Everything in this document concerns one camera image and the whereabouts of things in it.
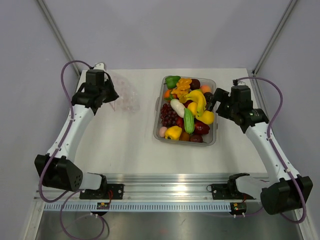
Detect clear pink zip top bag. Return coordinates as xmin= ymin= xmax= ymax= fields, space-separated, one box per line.
xmin=108 ymin=72 xmax=140 ymax=113

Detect green bitter gourd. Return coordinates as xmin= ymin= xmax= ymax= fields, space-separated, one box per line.
xmin=183 ymin=108 xmax=195 ymax=134

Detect dark red grape bunch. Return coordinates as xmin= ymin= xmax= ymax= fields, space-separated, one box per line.
xmin=160 ymin=103 xmax=178 ymax=128

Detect yellow bell pepper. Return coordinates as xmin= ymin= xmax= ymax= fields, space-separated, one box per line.
xmin=164 ymin=125 xmax=183 ymax=140

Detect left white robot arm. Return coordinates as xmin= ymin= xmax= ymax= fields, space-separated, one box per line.
xmin=34 ymin=69 xmax=119 ymax=203

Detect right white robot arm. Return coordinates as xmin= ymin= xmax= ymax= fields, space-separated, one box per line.
xmin=206 ymin=85 xmax=313 ymax=215

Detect clear plastic food container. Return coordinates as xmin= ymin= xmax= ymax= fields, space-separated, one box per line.
xmin=153 ymin=76 xmax=218 ymax=147

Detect yellow banana bunch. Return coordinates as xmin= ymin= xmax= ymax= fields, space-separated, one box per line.
xmin=179 ymin=90 xmax=207 ymax=118

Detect orange peach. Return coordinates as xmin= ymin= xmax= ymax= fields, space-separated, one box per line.
xmin=200 ymin=85 xmax=211 ymax=94

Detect red bell pepper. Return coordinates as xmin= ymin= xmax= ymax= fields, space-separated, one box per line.
xmin=193 ymin=120 xmax=210 ymax=135

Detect dark red apple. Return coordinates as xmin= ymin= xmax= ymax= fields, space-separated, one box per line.
xmin=189 ymin=134 xmax=204 ymax=143

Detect green bell pepper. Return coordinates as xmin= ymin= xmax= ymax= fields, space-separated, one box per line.
xmin=164 ymin=75 xmax=181 ymax=89

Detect pink egg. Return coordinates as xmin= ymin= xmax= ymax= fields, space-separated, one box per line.
xmin=158 ymin=126 xmax=168 ymax=138

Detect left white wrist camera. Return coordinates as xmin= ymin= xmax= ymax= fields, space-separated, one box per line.
xmin=94 ymin=62 xmax=106 ymax=71

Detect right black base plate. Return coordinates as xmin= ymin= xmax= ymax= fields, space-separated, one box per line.
xmin=206 ymin=183 xmax=254 ymax=201

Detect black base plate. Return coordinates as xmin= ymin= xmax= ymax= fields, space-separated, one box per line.
xmin=79 ymin=183 xmax=125 ymax=200
xmin=206 ymin=183 xmax=254 ymax=201

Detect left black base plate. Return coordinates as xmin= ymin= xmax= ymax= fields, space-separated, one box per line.
xmin=79 ymin=183 xmax=125 ymax=200

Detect aluminium mounting rail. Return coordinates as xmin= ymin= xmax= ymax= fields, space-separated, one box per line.
xmin=104 ymin=173 xmax=230 ymax=202

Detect left aluminium frame post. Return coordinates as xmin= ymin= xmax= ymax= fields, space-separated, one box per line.
xmin=36 ymin=0 xmax=81 ymax=77

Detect aluminium frame post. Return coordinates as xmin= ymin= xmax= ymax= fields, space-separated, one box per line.
xmin=252 ymin=0 xmax=300 ymax=76
xmin=36 ymin=0 xmax=81 ymax=77

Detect slotted white cable duct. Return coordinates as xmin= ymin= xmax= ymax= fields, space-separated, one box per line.
xmin=44 ymin=202 xmax=231 ymax=213

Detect right aluminium frame post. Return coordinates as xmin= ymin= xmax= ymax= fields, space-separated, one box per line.
xmin=252 ymin=0 xmax=300 ymax=76

